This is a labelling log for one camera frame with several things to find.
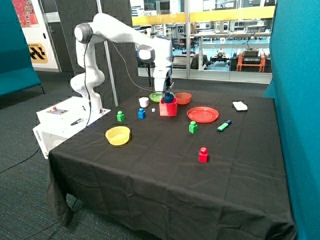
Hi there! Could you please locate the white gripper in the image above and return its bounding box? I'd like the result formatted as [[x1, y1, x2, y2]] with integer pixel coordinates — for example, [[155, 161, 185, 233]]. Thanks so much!
[[153, 67, 173, 98]]

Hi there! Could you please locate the blue ball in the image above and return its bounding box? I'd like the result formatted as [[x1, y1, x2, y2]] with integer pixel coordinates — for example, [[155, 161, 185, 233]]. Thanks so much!
[[162, 92, 175, 104]]

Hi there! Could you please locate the green plastic plate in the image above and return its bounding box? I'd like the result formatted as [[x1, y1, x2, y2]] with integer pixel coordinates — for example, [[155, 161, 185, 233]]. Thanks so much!
[[149, 92, 163, 103]]

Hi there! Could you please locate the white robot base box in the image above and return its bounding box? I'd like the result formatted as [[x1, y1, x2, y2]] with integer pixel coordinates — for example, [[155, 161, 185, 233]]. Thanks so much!
[[32, 96, 111, 159]]

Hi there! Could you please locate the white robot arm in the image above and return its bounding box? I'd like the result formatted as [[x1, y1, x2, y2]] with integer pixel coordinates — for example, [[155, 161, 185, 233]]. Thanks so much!
[[71, 13, 173, 114]]

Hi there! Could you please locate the red square pot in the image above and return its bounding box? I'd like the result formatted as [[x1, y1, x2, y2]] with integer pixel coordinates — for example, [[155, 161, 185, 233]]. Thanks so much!
[[159, 97, 178, 117]]

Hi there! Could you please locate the small red bowl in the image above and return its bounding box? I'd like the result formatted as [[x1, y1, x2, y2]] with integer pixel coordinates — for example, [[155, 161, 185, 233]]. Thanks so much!
[[174, 92, 192, 105]]

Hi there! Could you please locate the white cup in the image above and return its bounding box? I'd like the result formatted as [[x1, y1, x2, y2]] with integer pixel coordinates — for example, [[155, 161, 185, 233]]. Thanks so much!
[[139, 97, 149, 108]]

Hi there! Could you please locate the blue block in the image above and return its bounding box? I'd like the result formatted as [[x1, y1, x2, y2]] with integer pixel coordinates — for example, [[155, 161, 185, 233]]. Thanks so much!
[[137, 108, 146, 119]]

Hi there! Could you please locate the green block right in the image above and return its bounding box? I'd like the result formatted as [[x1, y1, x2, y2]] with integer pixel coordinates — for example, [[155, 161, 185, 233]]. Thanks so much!
[[188, 121, 198, 134]]

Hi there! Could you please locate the green block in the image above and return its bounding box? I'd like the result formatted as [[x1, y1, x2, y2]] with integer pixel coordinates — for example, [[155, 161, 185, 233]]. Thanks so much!
[[188, 121, 198, 134], [116, 111, 125, 122]]

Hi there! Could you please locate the red plastic plate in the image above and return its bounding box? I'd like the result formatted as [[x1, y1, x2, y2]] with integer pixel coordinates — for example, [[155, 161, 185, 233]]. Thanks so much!
[[186, 106, 220, 123]]

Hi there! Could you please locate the green block left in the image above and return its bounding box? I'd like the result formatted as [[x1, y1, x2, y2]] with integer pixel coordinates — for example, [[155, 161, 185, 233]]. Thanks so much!
[[116, 111, 125, 122]]

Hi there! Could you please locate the yellow plastic bowl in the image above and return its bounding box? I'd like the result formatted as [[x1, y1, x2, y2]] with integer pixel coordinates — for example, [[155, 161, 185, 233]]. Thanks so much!
[[105, 126, 131, 146]]

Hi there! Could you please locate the black tablecloth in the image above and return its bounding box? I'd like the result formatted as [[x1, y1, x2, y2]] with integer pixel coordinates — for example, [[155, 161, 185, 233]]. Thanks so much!
[[45, 91, 297, 240]]

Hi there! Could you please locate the green highlighter pen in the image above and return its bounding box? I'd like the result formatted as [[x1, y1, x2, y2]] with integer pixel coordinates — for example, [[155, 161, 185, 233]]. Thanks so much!
[[217, 120, 232, 132]]

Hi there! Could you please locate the red block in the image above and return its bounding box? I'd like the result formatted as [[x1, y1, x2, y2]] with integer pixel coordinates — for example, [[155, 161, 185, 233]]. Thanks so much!
[[198, 147, 208, 163]]

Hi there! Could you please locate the white folded cloth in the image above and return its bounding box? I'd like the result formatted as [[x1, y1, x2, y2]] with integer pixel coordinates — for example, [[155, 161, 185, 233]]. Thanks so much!
[[232, 101, 248, 112]]

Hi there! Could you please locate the orange black cart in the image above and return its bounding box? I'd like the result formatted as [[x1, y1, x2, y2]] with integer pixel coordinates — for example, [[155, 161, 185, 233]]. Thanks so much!
[[236, 48, 266, 73]]

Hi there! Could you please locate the grey metal pole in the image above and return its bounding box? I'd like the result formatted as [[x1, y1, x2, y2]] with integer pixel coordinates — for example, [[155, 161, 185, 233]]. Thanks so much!
[[96, 0, 119, 108]]

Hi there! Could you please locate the yellow black sign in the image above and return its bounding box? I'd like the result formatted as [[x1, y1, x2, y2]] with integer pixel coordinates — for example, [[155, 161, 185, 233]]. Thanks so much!
[[28, 43, 48, 64]]

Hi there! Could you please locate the teal partition right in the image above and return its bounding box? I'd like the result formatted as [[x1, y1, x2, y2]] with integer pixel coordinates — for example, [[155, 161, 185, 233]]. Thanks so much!
[[265, 0, 320, 240]]

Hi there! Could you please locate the teal sofa left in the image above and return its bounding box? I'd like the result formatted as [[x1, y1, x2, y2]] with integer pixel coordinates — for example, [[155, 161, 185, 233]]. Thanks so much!
[[0, 0, 42, 97]]

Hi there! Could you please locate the red poster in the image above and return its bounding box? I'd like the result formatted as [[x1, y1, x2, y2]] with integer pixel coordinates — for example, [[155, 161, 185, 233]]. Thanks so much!
[[12, 0, 39, 28]]

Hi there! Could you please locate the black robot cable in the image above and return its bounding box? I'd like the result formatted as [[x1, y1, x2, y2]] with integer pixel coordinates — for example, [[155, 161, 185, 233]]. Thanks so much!
[[82, 34, 157, 128]]

